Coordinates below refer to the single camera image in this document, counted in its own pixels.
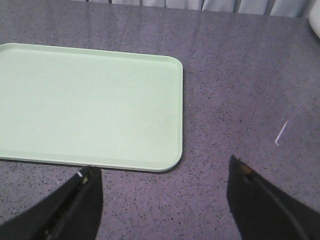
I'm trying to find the white curtain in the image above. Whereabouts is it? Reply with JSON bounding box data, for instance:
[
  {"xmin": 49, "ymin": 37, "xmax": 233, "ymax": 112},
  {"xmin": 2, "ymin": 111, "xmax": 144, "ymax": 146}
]
[{"xmin": 109, "ymin": 0, "xmax": 313, "ymax": 17}]

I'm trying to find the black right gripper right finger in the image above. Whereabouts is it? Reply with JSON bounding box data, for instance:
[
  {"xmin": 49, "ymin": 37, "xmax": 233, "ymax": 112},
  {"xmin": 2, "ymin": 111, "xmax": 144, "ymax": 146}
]
[{"xmin": 226, "ymin": 155, "xmax": 320, "ymax": 240}]

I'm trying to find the light green tray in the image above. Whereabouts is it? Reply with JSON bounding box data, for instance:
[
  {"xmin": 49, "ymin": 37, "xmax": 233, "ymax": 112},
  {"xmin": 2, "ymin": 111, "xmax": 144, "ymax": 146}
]
[{"xmin": 0, "ymin": 43, "xmax": 183, "ymax": 172}]

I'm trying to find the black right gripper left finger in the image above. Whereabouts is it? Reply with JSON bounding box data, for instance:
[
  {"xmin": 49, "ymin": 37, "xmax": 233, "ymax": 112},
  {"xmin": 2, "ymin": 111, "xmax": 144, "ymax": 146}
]
[{"xmin": 0, "ymin": 166, "xmax": 103, "ymax": 240}]

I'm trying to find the white round plate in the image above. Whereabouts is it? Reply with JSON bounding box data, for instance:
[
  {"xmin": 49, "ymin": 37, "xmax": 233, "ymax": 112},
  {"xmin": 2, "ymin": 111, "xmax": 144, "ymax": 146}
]
[{"xmin": 309, "ymin": 0, "xmax": 320, "ymax": 38}]

